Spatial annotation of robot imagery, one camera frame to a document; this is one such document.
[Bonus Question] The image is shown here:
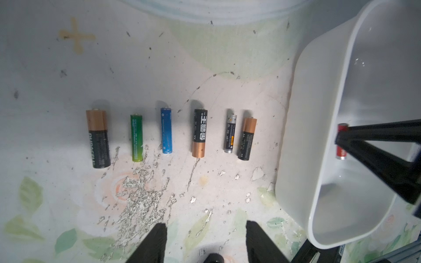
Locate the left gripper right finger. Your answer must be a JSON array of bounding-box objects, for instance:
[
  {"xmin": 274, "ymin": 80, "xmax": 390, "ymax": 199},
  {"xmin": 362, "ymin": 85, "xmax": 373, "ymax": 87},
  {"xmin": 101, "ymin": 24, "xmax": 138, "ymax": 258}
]
[{"xmin": 246, "ymin": 220, "xmax": 289, "ymax": 263}]

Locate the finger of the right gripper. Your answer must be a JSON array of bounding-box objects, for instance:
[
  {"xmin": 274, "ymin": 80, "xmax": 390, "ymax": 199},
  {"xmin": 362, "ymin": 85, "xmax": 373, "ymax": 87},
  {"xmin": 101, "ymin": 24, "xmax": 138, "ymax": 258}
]
[
  {"xmin": 342, "ymin": 119, "xmax": 421, "ymax": 144},
  {"xmin": 342, "ymin": 141, "xmax": 421, "ymax": 204}
]

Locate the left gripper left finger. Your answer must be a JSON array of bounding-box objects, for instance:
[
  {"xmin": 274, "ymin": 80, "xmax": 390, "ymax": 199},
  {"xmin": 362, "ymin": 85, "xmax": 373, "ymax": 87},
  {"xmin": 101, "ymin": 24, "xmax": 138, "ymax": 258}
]
[{"xmin": 126, "ymin": 223, "xmax": 167, "ymax": 263}]

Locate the red green AAA battery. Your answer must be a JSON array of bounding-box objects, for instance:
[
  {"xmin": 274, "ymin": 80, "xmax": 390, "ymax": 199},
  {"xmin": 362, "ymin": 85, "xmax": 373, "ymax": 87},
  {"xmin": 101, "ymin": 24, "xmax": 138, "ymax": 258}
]
[{"xmin": 335, "ymin": 123, "xmax": 349, "ymax": 161}]

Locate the black silver AAA battery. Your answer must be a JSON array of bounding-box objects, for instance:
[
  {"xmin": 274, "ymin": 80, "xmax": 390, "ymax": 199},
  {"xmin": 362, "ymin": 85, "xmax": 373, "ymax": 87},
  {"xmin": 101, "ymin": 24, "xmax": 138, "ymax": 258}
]
[{"xmin": 224, "ymin": 114, "xmax": 237, "ymax": 153}]

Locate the blue battery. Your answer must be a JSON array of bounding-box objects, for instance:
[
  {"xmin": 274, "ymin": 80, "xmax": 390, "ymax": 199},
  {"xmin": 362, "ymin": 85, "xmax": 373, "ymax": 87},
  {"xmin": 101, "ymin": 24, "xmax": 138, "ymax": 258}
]
[{"xmin": 161, "ymin": 108, "xmax": 173, "ymax": 154}]

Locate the black copper Duracell AA battery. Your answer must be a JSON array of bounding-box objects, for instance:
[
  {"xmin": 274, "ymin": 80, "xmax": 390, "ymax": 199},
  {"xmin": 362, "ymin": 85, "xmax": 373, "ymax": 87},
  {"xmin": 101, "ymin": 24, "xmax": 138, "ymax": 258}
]
[{"xmin": 86, "ymin": 109, "xmax": 111, "ymax": 169}]

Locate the white plastic storage box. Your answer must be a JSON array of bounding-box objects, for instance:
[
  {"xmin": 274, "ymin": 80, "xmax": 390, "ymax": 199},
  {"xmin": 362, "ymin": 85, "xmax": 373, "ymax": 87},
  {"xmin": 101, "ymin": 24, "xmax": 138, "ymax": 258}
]
[{"xmin": 275, "ymin": 1, "xmax": 421, "ymax": 249}]

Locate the floral table mat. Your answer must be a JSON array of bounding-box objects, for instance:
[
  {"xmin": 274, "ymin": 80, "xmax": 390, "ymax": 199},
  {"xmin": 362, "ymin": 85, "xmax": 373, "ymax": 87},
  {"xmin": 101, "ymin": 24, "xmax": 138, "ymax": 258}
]
[{"xmin": 1, "ymin": 1, "xmax": 421, "ymax": 263}]

